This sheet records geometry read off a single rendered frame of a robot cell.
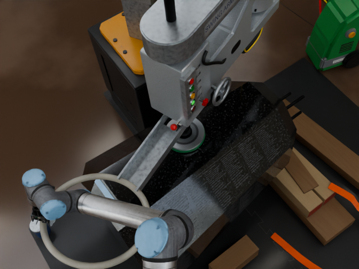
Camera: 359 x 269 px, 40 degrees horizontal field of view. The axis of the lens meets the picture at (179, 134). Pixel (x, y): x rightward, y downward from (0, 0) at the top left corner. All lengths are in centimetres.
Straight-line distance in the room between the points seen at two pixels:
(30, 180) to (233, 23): 110
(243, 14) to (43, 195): 116
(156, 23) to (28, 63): 243
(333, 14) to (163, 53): 199
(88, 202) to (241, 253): 132
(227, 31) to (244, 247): 138
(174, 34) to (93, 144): 189
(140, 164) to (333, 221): 139
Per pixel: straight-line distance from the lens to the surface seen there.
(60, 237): 335
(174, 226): 159
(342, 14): 361
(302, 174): 318
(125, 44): 306
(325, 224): 320
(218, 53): 220
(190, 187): 250
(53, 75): 406
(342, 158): 344
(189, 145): 253
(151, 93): 223
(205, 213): 257
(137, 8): 286
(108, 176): 234
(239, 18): 226
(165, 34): 186
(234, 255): 303
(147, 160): 235
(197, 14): 192
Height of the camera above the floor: 304
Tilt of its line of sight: 59 degrees down
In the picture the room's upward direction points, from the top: 8 degrees counter-clockwise
